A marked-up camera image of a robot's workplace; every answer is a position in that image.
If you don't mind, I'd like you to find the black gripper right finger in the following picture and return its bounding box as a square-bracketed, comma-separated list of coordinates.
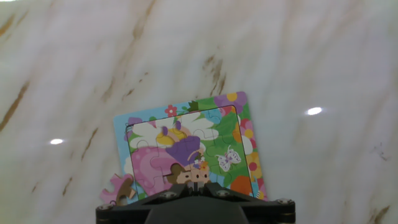
[196, 182, 296, 224]

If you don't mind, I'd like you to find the pink brown puzzle piece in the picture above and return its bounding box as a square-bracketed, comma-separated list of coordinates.
[99, 173, 137, 206]

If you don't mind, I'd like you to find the colourful butterfly puzzle board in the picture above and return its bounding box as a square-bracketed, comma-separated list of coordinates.
[113, 91, 269, 205]

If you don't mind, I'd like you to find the marble pattern board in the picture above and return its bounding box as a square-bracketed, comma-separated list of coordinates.
[0, 0, 398, 224]

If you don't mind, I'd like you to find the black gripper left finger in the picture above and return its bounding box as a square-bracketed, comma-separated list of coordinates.
[95, 183, 195, 224]

